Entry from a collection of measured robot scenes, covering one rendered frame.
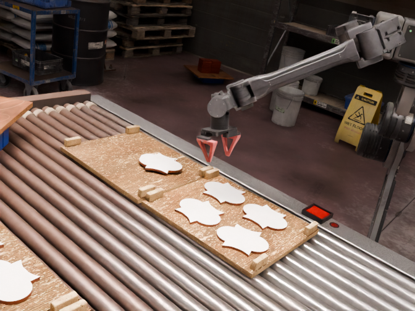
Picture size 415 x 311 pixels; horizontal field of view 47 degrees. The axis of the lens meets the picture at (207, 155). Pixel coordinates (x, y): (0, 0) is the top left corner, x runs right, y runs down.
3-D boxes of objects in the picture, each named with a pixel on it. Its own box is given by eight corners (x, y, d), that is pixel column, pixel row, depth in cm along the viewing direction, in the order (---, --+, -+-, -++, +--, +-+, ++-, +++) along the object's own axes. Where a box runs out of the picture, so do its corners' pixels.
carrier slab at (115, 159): (138, 133, 191) (138, 129, 190) (214, 177, 168) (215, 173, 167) (60, 150, 165) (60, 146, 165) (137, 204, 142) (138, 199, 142)
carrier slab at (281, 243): (215, 177, 168) (217, 173, 167) (318, 233, 146) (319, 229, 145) (141, 205, 142) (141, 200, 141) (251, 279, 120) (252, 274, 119)
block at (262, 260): (262, 260, 125) (264, 251, 124) (268, 263, 124) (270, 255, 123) (249, 268, 121) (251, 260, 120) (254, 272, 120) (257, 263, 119)
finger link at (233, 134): (239, 156, 155) (241, 128, 152) (226, 161, 150) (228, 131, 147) (223, 152, 159) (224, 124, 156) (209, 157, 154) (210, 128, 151)
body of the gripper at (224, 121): (237, 132, 151) (238, 109, 149) (217, 138, 144) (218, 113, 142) (221, 129, 155) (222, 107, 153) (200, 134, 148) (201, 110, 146)
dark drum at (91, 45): (81, 68, 578) (87, -9, 542) (114, 82, 548) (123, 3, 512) (37, 72, 533) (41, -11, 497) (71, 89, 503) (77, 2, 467)
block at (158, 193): (159, 194, 147) (160, 186, 146) (163, 197, 146) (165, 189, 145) (144, 200, 142) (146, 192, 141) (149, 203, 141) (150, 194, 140)
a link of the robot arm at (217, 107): (254, 104, 147) (243, 78, 145) (252, 111, 136) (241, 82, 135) (218, 118, 150) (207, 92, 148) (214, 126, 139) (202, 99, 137)
